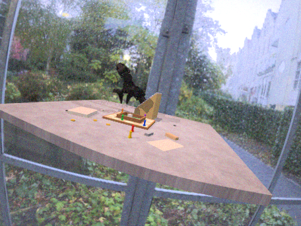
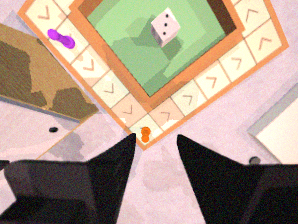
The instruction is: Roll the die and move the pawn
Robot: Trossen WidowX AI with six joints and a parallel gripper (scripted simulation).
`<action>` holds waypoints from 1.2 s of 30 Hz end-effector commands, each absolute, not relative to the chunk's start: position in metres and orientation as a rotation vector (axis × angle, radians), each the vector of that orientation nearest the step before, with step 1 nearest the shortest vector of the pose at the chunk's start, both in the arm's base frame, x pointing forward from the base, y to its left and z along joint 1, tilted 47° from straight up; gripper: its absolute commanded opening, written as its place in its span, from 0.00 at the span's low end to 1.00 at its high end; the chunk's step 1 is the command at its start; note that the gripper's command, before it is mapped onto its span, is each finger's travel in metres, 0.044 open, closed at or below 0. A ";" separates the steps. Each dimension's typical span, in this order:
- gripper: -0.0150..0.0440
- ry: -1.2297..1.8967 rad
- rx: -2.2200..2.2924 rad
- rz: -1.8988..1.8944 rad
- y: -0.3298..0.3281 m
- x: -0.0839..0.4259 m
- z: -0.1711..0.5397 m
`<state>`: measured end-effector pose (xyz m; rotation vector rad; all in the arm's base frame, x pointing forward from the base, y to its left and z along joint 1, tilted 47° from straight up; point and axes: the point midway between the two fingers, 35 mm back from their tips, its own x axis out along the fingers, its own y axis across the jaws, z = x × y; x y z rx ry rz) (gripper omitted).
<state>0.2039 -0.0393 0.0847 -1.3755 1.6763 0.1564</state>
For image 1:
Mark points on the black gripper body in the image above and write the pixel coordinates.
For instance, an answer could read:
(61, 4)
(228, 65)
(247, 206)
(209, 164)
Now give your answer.
(122, 91)

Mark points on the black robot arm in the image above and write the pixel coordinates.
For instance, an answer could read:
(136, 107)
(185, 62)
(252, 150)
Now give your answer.
(124, 72)

